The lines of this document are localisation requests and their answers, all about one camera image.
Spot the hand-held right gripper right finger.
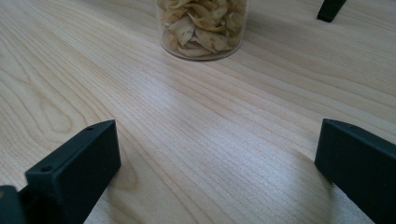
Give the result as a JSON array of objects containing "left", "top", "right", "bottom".
[{"left": 314, "top": 118, "right": 396, "bottom": 224}]

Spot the clear jar of dried slices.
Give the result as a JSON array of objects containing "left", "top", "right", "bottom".
[{"left": 155, "top": 0, "right": 250, "bottom": 62}]

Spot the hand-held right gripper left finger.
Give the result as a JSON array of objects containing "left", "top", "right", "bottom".
[{"left": 18, "top": 119, "right": 122, "bottom": 224}]

